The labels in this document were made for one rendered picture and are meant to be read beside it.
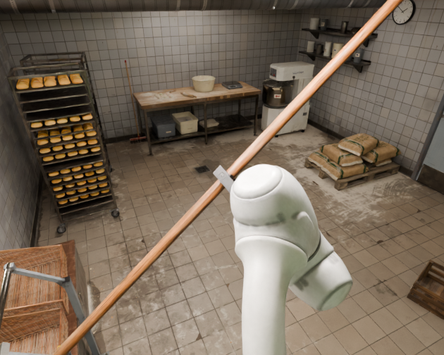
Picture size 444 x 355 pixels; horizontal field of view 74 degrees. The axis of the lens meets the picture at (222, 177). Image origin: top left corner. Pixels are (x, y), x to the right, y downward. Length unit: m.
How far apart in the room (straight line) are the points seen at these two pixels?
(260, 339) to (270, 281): 0.07
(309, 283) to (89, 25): 5.33
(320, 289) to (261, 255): 0.15
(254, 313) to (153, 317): 2.52
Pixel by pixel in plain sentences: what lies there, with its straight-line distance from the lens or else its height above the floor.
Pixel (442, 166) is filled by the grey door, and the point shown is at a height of 0.38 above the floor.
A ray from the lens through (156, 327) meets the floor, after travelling 2.84.
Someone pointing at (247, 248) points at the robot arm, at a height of 2.09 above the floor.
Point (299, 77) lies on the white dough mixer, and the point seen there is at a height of 1.12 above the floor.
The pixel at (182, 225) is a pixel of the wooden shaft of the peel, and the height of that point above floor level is 1.85.
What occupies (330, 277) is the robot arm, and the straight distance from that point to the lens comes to 0.52.
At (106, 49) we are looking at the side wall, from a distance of 5.63.
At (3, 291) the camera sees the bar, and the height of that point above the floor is 1.17.
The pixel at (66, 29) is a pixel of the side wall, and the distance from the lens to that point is 5.58.
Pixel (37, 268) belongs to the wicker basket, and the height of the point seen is 0.59.
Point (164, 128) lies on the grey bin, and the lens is 5.36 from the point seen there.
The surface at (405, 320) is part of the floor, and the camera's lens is 3.23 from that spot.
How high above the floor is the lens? 2.37
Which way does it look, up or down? 31 degrees down
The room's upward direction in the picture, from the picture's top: straight up
